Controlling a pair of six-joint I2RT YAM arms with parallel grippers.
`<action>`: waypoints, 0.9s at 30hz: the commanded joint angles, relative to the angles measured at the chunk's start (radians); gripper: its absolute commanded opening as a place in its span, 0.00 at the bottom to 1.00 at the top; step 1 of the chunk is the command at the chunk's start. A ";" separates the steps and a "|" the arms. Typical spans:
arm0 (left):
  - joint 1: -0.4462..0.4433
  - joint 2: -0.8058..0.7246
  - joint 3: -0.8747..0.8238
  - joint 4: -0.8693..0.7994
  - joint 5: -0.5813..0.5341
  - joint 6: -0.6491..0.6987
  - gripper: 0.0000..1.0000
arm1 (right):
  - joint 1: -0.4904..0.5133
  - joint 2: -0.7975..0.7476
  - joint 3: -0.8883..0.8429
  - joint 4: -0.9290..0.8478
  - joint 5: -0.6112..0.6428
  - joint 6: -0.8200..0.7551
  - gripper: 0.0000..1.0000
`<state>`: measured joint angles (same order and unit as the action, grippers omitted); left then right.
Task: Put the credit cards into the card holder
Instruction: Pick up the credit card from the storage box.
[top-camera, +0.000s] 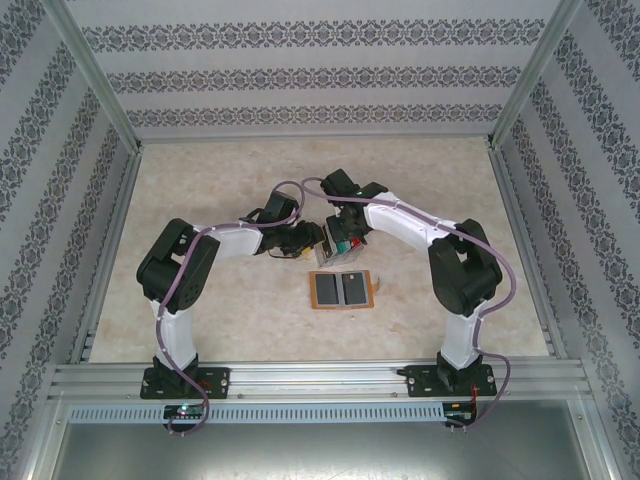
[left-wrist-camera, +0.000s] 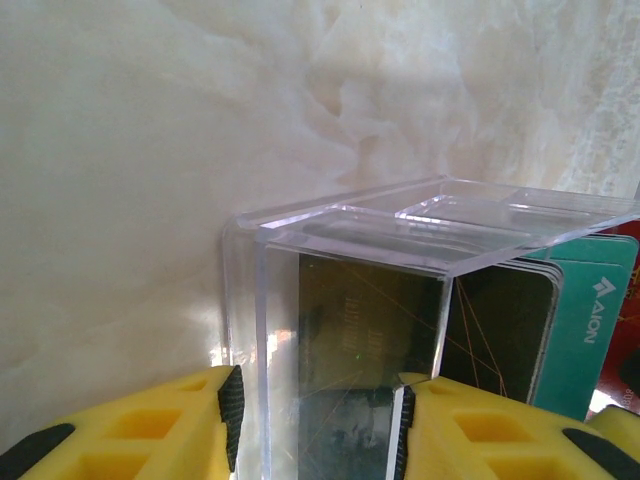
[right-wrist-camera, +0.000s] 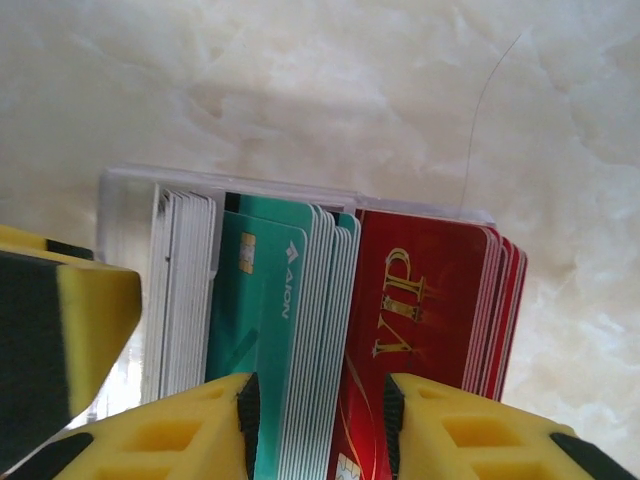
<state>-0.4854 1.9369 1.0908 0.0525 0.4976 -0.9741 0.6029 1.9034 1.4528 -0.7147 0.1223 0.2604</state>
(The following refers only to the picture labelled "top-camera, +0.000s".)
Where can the aluminium frame post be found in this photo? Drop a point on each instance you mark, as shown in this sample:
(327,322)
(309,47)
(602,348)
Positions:
(532,75)
(98,75)

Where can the aluminium table edge rail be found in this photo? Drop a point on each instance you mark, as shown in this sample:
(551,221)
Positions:
(510,200)
(120,200)
(315,137)

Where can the orange card holder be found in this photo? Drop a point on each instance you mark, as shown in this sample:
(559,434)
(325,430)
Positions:
(342,307)

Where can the black credit card with chip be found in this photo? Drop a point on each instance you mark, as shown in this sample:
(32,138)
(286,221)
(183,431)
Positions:
(355,290)

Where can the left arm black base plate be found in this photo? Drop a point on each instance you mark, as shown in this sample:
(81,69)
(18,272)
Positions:
(215,380)

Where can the clear acrylic card stand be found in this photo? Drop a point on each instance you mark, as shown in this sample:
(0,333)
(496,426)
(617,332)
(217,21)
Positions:
(345,260)

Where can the aluminium mounting rail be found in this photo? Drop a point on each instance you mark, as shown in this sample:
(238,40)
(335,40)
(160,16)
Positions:
(320,380)

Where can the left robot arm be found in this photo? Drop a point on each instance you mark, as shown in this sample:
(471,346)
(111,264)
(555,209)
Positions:
(230,240)

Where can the grey metal panel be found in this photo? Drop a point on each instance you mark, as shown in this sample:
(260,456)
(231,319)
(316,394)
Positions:
(320,455)

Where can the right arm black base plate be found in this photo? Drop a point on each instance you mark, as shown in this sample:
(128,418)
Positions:
(422,380)

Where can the teal plastic card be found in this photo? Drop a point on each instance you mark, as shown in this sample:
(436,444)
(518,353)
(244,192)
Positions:
(343,248)

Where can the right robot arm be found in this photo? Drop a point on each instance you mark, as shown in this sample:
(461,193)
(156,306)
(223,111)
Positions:
(410,220)

